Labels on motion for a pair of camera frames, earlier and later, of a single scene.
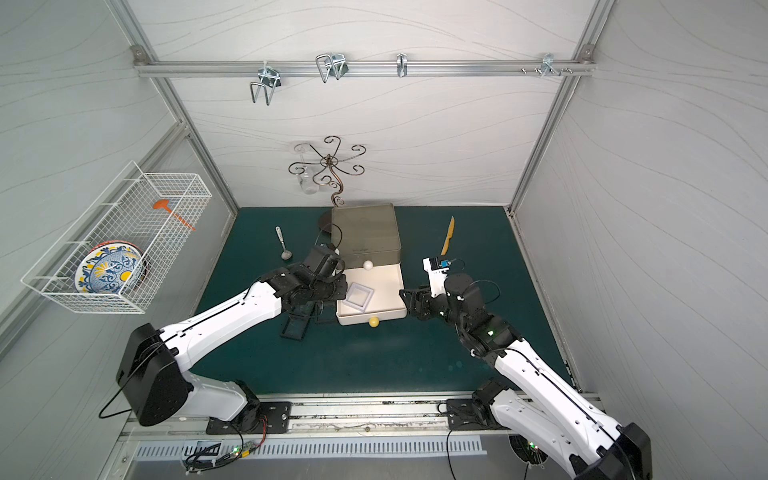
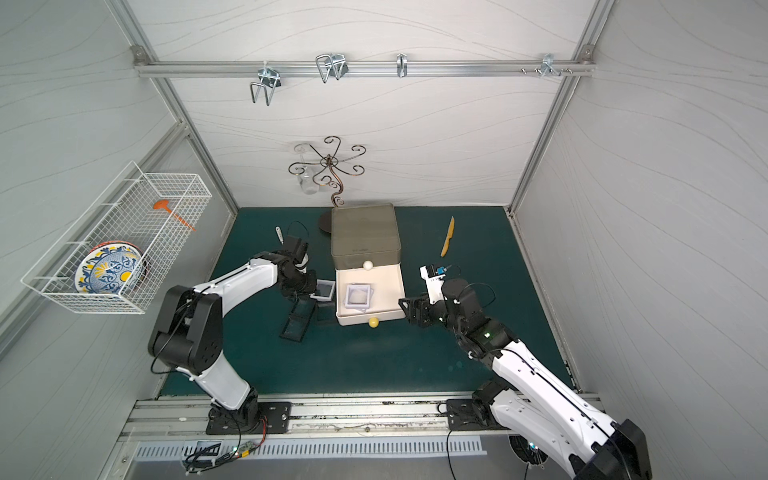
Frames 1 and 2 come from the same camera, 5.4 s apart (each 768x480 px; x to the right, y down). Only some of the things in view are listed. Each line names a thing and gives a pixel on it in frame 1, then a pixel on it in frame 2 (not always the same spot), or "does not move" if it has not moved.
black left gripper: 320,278 → 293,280
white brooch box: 358,296 does not move
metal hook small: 402,64 does not move
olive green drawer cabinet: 366,235 does not move
